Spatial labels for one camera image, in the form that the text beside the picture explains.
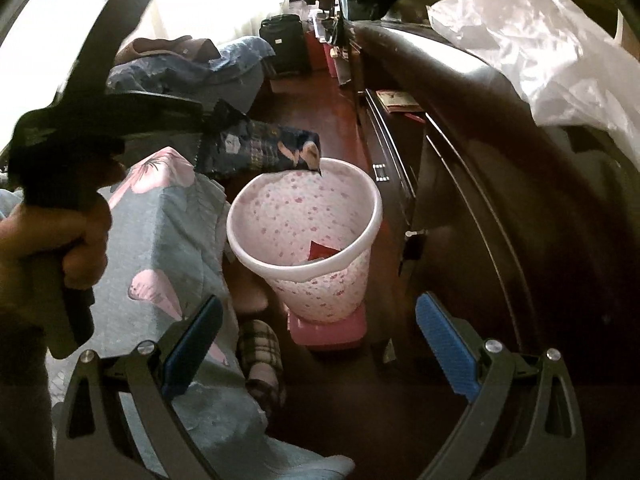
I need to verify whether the person left hand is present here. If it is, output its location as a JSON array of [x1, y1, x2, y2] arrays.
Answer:
[[1, 194, 112, 318]]

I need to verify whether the dark blue snack wrapper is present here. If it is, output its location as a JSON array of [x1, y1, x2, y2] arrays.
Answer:
[[194, 101, 321, 180]]

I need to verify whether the pink speckled trash bin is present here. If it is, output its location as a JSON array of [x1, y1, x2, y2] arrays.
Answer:
[[227, 157, 383, 324]]

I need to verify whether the pink stool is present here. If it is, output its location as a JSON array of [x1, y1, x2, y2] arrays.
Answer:
[[288, 304, 367, 350]]

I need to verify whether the rumpled dark blanket pile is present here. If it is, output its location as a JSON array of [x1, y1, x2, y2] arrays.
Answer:
[[106, 36, 274, 113]]

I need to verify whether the white plastic bag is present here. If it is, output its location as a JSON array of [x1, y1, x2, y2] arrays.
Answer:
[[428, 0, 639, 162]]

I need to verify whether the red white snack wrapper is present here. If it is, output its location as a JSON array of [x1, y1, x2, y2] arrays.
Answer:
[[308, 240, 340, 262]]

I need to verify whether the grey floral bed cover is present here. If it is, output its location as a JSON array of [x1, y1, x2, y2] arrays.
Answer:
[[44, 146, 356, 480]]

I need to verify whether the plaid slipper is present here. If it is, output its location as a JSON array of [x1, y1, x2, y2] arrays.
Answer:
[[235, 318, 285, 418]]

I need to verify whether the black suitcase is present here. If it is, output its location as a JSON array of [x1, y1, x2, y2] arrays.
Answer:
[[259, 14, 311, 77]]

